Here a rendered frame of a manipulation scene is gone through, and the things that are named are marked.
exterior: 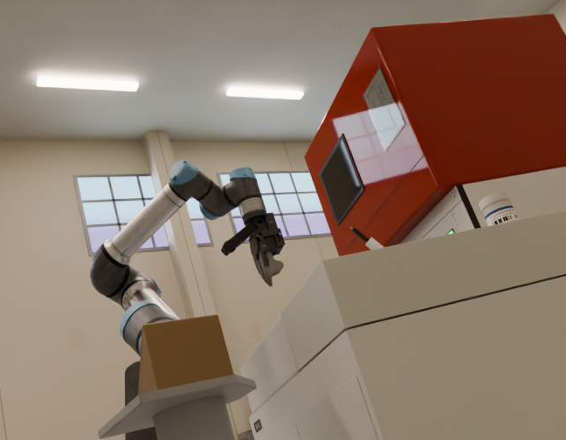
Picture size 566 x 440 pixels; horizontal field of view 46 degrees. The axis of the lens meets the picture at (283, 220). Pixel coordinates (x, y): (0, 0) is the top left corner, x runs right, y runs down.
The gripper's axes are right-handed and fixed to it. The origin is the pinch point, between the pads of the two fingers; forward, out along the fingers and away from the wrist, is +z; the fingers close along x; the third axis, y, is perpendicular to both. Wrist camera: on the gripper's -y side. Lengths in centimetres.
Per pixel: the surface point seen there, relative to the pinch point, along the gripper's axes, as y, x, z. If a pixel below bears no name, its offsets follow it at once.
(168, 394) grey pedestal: -38, -35, 29
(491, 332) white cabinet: 26, -50, 36
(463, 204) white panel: 59, -15, -6
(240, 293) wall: 188, 700, -211
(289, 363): -4.0, -10.4, 24.9
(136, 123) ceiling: 92, 630, -462
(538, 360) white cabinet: 34, -50, 44
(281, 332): -4.1, -11.7, 17.1
